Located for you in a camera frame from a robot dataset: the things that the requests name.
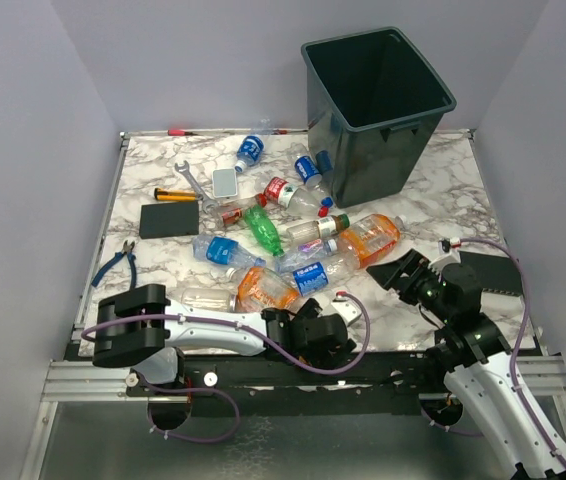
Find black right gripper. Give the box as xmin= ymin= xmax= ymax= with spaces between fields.
xmin=367 ymin=247 xmax=455 ymax=323

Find red label water bottle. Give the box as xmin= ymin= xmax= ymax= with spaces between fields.
xmin=263 ymin=177 xmax=323 ymax=218

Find blue label crushed bottle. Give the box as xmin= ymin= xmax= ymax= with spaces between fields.
xmin=192 ymin=234 xmax=267 ymax=268

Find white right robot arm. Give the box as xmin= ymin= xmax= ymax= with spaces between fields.
xmin=367 ymin=250 xmax=566 ymax=479

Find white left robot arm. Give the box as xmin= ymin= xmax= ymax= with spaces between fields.
xmin=82 ymin=284 xmax=363 ymax=395

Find pepsi bottle beside bin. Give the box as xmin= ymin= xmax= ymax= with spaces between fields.
xmin=291 ymin=143 xmax=333 ymax=196

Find dark green plastic bin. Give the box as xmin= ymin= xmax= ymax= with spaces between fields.
xmin=301 ymin=27 xmax=457 ymax=208

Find large orange label bottle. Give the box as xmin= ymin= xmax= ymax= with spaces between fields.
xmin=337 ymin=214 xmax=401 ymax=269

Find blue label pepsi bottle centre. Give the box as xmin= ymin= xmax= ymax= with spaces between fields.
xmin=282 ymin=253 xmax=360 ymax=296

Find crushed orange label bottle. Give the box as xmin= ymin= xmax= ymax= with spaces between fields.
xmin=226 ymin=266 xmax=303 ymax=313

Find green cap tea bottle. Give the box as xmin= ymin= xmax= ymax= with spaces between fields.
xmin=286 ymin=214 xmax=350 ymax=244

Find clear jar bottle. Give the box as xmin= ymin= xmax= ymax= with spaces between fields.
xmin=180 ymin=288 xmax=237 ymax=313

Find green plastic bottle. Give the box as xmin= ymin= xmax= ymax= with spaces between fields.
xmin=243 ymin=205 xmax=284 ymax=257

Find white grey power bank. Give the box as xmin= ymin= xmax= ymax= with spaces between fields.
xmin=212 ymin=168 xmax=238 ymax=198

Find blue label bottle far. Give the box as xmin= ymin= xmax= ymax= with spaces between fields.
xmin=234 ymin=135 xmax=264 ymax=173

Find black flat box left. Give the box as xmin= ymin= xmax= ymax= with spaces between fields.
xmin=139 ymin=202 xmax=199 ymax=239

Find yellow utility knife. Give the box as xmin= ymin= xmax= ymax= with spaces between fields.
xmin=153 ymin=188 xmax=199 ymax=202

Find silver wrench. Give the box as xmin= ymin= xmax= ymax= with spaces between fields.
xmin=174 ymin=160 xmax=219 ymax=213

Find red screwdriver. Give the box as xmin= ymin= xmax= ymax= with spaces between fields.
xmin=167 ymin=129 xmax=198 ymax=137

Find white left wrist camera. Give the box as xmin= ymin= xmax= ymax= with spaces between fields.
xmin=330 ymin=293 xmax=363 ymax=327

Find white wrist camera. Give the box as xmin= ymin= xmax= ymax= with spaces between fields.
xmin=330 ymin=293 xmax=363 ymax=327
xmin=433 ymin=237 xmax=462 ymax=268

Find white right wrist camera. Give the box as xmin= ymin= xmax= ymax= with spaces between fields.
xmin=433 ymin=237 xmax=462 ymax=268

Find black network switch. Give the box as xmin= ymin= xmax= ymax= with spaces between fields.
xmin=460 ymin=251 xmax=523 ymax=297

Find blue handled pliers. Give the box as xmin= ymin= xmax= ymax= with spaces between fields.
xmin=90 ymin=240 xmax=137 ymax=290

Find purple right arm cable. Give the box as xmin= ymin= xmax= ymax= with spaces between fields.
xmin=420 ymin=238 xmax=566 ymax=480

